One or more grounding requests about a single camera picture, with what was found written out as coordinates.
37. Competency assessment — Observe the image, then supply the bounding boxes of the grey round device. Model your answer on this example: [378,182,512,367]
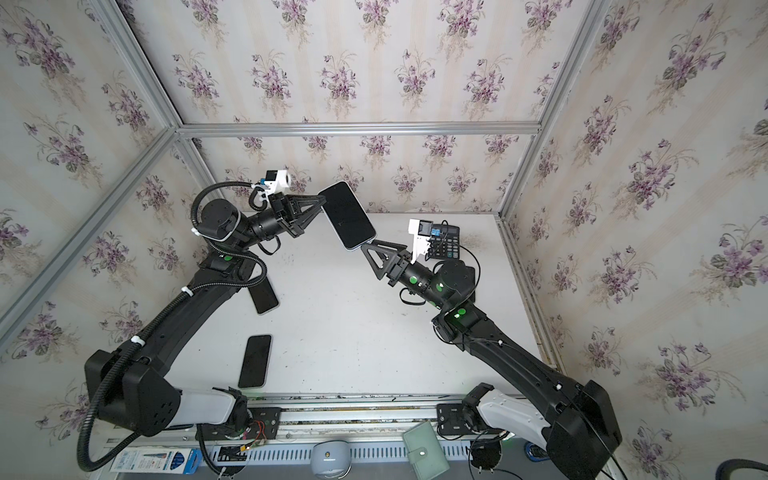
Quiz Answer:
[310,440,352,479]

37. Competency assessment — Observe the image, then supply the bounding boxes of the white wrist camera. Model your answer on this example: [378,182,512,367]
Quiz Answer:
[260,169,292,196]
[408,219,433,264]

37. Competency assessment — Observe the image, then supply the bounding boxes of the black desk calculator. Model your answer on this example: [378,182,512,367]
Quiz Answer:
[426,223,461,260]

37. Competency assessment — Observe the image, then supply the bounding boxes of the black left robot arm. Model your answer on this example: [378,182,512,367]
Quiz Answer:
[76,182,326,472]

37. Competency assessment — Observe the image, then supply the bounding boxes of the blue white box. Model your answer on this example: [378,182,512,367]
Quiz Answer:
[110,447,202,475]

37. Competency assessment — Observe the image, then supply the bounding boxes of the black phone under left arm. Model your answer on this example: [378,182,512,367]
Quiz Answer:
[248,277,280,315]

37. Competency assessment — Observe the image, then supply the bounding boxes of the white perforated cable tray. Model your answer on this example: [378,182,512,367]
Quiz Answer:
[209,440,470,467]

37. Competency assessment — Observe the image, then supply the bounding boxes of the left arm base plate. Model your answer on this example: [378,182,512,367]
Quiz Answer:
[195,407,283,442]

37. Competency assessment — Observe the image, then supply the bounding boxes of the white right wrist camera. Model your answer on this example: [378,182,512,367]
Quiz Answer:
[408,219,433,264]

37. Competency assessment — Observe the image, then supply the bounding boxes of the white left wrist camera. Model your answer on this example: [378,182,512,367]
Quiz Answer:
[260,169,292,196]

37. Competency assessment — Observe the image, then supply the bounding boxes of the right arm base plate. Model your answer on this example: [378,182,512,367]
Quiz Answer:
[435,402,512,439]

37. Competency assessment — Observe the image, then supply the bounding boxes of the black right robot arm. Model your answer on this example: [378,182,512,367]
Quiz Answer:
[361,240,622,479]

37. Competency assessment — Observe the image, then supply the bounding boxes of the green wallet pouch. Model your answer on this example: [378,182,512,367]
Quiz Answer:
[402,422,450,480]

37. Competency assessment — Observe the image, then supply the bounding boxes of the black round puck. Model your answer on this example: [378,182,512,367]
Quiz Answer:
[468,440,502,472]

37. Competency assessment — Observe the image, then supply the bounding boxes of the blue handheld device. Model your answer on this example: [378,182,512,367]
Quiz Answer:
[524,442,549,463]

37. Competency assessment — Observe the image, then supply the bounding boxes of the black phone front left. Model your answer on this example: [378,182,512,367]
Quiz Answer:
[238,335,272,388]

